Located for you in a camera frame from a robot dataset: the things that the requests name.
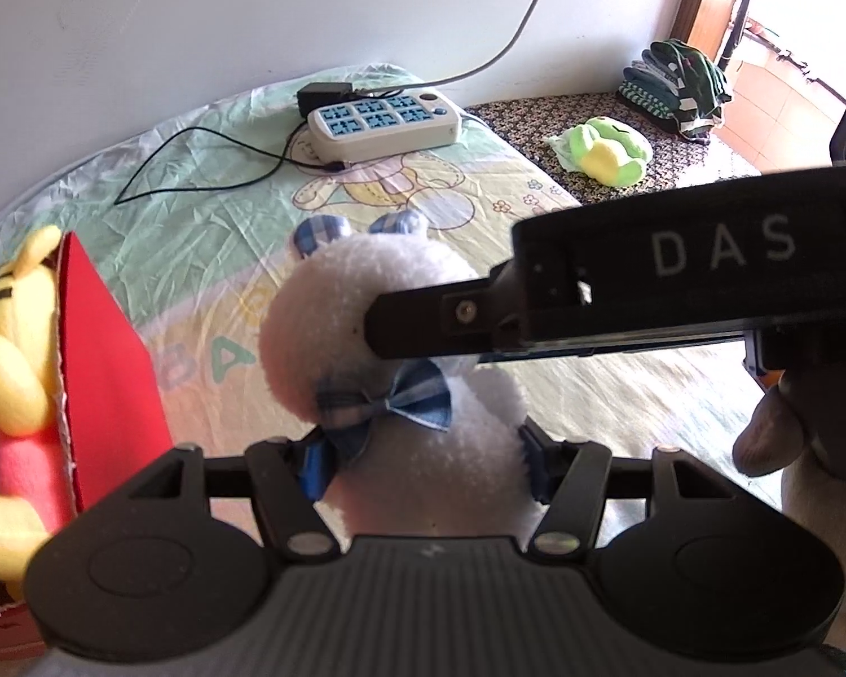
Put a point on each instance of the crumpled white plastic bag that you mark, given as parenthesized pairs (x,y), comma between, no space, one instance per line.
(560,148)

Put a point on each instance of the person's right hand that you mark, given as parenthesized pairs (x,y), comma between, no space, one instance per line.
(768,430)

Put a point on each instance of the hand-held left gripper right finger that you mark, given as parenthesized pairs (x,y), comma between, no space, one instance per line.
(539,462)

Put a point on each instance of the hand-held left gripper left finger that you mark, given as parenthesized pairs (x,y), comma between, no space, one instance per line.
(321,465)

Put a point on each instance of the black power adapter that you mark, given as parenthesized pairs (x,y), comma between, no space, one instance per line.
(321,97)

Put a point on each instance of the red cardboard box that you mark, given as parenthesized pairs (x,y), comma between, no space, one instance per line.
(106,381)

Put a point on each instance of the cartoon bear bedsheet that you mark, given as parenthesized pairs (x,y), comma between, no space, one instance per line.
(204,240)

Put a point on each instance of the green frog plush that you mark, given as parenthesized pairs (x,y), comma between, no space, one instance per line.
(606,155)

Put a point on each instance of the yellow bear plush red shirt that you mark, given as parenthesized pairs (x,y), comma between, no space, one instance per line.
(7,381)

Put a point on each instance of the white plush bear blue bowtie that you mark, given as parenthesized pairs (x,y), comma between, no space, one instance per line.
(324,310)

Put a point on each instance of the white power strip blue sockets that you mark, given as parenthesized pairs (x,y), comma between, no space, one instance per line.
(395,137)

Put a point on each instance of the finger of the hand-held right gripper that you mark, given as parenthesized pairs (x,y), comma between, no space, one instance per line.
(677,296)

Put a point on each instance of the stack of folded striped clothes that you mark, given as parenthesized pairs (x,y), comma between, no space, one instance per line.
(677,84)

